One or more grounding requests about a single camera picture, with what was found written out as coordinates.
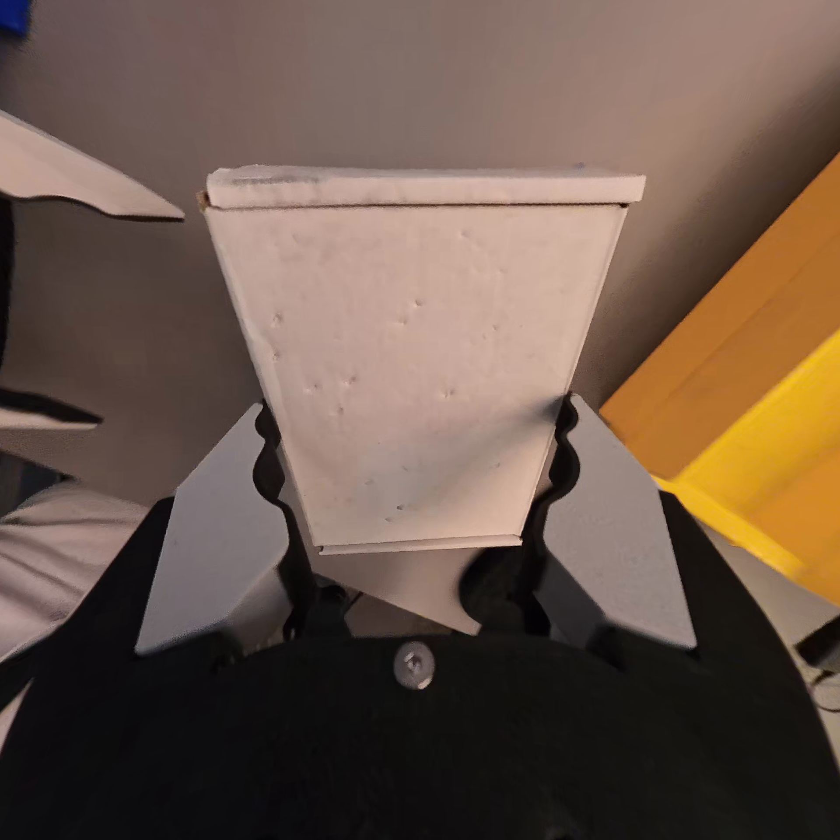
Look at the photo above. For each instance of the white cardboard box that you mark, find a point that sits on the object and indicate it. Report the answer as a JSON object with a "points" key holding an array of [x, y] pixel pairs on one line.
{"points": [[420, 361]]}

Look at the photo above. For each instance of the yellow plastic bin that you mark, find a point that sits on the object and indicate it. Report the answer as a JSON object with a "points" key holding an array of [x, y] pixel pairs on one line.
{"points": [[754, 394]]}

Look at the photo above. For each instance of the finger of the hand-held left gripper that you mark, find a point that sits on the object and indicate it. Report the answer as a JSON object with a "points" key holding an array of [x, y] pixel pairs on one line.
{"points": [[59, 174], [39, 413]]}

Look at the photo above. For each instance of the blue plastic bin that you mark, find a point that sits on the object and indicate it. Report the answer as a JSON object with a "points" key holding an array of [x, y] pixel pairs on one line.
{"points": [[13, 13]]}

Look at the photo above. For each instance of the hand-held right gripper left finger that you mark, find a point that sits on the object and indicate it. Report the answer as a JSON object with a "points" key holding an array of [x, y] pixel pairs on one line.
{"points": [[210, 538]]}

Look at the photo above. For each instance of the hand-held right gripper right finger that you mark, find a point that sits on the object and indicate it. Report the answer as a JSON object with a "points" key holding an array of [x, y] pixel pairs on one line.
{"points": [[617, 538]]}

